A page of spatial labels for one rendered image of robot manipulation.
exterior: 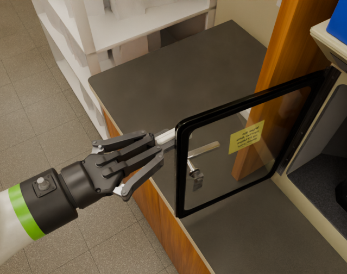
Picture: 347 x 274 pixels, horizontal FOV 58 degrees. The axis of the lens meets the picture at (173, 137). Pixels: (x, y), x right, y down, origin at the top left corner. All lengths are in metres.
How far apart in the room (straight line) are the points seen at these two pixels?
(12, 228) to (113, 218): 1.45
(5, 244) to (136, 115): 0.69
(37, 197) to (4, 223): 0.05
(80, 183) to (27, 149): 1.84
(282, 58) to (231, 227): 0.48
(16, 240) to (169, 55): 0.96
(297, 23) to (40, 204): 0.49
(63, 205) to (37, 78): 2.32
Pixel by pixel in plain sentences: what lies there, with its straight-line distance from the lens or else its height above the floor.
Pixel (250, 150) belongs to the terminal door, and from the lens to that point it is 0.71.
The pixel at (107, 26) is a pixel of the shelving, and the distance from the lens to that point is 1.52.
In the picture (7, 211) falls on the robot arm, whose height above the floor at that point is 1.35.
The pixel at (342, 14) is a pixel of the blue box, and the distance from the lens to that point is 0.48.
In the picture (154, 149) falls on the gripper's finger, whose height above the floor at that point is 1.32.
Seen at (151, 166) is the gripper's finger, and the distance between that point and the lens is 0.53.
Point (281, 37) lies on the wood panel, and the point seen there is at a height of 1.44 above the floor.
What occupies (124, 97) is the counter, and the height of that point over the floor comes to 0.94.
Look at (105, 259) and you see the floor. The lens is 1.88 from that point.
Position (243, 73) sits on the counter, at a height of 0.94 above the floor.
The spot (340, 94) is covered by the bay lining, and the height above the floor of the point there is 1.32.
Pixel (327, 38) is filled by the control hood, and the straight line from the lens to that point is 0.50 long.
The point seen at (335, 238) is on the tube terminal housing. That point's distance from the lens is 0.94.
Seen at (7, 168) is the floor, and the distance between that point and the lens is 2.32.
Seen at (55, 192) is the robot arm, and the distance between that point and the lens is 0.51.
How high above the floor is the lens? 1.78
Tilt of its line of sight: 55 degrees down
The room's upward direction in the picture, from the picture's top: straight up
